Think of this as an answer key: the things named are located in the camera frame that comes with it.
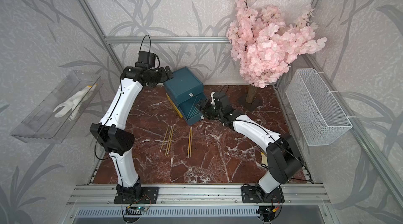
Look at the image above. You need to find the teal pull-out drawer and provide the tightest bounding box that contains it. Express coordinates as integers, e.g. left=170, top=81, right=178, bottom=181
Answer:
left=178, top=93, right=206, bottom=126

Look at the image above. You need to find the yellow pencil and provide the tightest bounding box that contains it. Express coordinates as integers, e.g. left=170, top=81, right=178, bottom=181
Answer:
left=187, top=127, right=193, bottom=158
left=165, top=125, right=174, bottom=156
left=166, top=125, right=175, bottom=155

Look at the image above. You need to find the brown pencil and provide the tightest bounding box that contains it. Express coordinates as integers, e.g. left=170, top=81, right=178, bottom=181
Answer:
left=160, top=126, right=170, bottom=152

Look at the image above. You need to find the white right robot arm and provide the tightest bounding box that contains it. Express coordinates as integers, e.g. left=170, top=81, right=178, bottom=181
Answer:
left=196, top=92, right=304, bottom=195

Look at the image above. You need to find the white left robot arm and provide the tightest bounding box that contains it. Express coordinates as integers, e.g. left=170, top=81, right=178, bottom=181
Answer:
left=90, top=66, right=173, bottom=196

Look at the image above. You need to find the teal drawer cabinet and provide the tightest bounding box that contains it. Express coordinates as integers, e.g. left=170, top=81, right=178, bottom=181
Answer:
left=163, top=67, right=204, bottom=104

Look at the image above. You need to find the yellow drawer cabinet base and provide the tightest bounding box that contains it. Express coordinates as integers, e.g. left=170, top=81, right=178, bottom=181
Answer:
left=166, top=93, right=183, bottom=118

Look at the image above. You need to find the pink artificial blossom tree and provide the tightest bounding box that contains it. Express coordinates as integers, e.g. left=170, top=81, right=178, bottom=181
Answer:
left=226, top=0, right=327, bottom=111

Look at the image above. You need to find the white work glove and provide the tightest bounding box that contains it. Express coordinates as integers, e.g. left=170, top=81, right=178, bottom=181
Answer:
left=53, top=84, right=98, bottom=121

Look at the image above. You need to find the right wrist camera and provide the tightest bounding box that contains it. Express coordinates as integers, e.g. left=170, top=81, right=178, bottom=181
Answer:
left=211, top=92, right=219, bottom=107

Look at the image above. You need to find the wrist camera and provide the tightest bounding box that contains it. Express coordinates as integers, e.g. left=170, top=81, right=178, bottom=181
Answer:
left=211, top=92, right=219, bottom=107
left=135, top=51, right=157, bottom=69

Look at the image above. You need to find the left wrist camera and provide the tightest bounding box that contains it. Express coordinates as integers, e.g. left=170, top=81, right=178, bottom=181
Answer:
left=135, top=51, right=157, bottom=69

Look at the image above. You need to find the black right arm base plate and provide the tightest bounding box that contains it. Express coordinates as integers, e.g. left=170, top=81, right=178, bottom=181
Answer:
left=241, top=184, right=284, bottom=204

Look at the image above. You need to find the white wire mesh basket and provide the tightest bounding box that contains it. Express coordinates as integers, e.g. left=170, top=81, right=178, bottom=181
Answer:
left=285, top=69, right=353, bottom=146

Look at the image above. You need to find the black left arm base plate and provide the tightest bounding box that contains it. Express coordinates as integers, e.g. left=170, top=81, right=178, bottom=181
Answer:
left=114, top=185, right=159, bottom=205

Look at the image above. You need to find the clear plastic wall tray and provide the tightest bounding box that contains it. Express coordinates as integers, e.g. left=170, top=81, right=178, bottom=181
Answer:
left=10, top=71, right=103, bottom=144

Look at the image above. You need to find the aluminium front rail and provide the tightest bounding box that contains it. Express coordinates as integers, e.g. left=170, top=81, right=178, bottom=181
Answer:
left=66, top=184, right=331, bottom=207

